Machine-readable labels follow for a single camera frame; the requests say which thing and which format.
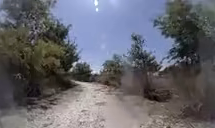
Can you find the pale sandy dirt path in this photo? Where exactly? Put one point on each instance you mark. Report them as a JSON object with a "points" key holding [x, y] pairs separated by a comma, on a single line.
{"points": [[88, 106]]}

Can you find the dense green trees and bushes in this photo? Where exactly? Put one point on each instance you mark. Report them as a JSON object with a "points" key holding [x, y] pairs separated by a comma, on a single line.
{"points": [[35, 56], [181, 66]]}

